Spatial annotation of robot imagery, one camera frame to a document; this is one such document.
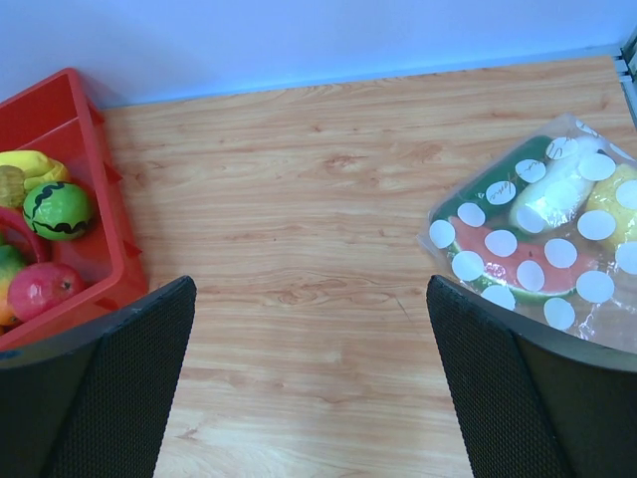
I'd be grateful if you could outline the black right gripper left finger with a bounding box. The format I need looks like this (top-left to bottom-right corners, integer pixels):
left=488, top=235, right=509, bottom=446
left=1, top=276, right=197, bottom=477

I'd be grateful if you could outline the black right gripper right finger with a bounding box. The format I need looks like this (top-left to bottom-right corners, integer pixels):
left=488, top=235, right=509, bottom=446
left=426, top=275, right=636, bottom=477

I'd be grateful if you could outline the red fake apple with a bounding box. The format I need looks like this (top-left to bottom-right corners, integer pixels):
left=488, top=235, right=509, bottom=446
left=7, top=262, right=86, bottom=322

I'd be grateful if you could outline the fake watermelon slice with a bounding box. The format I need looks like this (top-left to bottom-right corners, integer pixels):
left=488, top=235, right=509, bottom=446
left=447, top=216, right=598, bottom=303

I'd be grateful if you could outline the fake mango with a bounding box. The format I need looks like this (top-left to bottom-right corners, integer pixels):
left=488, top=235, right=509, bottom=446
left=0, top=244, right=27, bottom=326

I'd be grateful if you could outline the polka dot plastic bag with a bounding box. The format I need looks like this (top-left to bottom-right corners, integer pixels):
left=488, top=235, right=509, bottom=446
left=418, top=114, right=636, bottom=353

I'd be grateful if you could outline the small green fake watermelon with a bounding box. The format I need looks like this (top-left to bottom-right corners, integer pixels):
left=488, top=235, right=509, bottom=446
left=22, top=181, right=94, bottom=241

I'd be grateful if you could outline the white fake food piece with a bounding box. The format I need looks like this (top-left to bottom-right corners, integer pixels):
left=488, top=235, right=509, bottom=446
left=509, top=135, right=604, bottom=234

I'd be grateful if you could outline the yellow fake lemon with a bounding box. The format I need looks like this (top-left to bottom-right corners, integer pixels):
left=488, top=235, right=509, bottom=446
left=585, top=163, right=636, bottom=252

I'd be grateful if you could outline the yellow fake banana bunch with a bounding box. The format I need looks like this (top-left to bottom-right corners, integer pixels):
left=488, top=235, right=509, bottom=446
left=1, top=150, right=71, bottom=192

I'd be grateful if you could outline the red plastic bin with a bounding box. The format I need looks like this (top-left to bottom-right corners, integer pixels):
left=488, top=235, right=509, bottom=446
left=1, top=68, right=148, bottom=350

